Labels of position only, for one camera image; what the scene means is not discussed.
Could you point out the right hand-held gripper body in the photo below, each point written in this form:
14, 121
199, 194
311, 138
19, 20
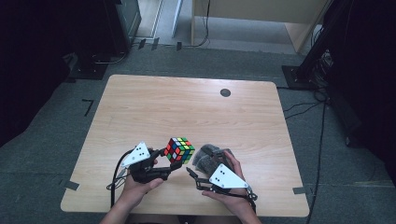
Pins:
226, 179

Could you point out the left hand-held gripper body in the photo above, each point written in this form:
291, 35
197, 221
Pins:
139, 155

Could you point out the multicoloured puzzle cube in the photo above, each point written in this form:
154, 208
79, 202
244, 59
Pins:
179, 150

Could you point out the grey cloth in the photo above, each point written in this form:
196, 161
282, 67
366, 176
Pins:
204, 163

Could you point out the person's right hand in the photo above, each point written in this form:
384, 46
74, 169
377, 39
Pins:
236, 203

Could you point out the person's left hand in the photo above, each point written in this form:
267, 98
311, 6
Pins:
135, 194

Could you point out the black round table grommet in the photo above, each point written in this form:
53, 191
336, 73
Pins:
225, 92

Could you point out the grey floor tape strip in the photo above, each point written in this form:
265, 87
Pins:
299, 190
71, 185

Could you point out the black stand base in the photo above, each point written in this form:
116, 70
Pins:
88, 72

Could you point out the dark floor tape strip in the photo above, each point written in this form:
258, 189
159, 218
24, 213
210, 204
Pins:
179, 46
155, 43
141, 43

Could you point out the black cabinet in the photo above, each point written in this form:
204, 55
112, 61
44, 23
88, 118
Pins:
123, 25

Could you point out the black metal stand with base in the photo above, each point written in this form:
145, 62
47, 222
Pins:
313, 56

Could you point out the dark curtain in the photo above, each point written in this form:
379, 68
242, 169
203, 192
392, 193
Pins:
367, 77
37, 62

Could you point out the light wooden furniture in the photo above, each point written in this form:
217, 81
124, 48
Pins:
258, 12

